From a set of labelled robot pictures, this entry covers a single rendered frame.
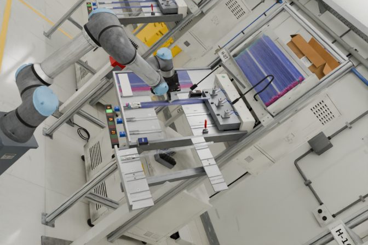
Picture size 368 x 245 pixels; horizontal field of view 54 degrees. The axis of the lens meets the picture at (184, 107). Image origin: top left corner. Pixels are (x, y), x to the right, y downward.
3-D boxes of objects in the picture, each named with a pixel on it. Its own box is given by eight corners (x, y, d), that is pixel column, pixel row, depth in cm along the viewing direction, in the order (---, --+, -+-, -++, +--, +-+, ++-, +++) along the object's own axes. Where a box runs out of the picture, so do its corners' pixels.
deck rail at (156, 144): (128, 152, 199) (129, 145, 195) (128, 150, 201) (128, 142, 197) (245, 139, 220) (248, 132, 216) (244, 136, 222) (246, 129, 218)
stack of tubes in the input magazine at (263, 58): (265, 105, 210) (304, 76, 203) (233, 57, 247) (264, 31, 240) (274, 115, 219) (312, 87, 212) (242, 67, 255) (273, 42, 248)
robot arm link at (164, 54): (152, 50, 189) (167, 44, 191) (156, 66, 196) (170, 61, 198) (158, 57, 183) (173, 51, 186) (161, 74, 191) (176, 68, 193)
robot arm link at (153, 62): (143, 75, 180) (162, 67, 183) (134, 59, 186) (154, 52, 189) (144, 84, 187) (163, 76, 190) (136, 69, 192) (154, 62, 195)
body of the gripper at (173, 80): (180, 92, 204) (178, 75, 196) (166, 95, 203) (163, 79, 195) (177, 83, 210) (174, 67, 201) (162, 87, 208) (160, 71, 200)
